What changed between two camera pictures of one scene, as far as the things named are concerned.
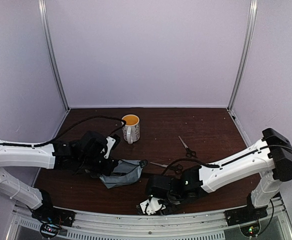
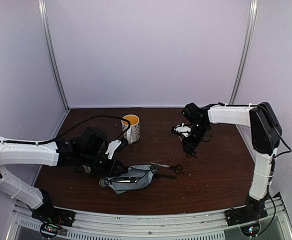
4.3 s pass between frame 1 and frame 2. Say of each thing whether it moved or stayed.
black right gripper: moved
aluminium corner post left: stayed
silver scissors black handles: stayed
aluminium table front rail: stayed
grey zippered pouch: moved
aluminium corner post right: stayed
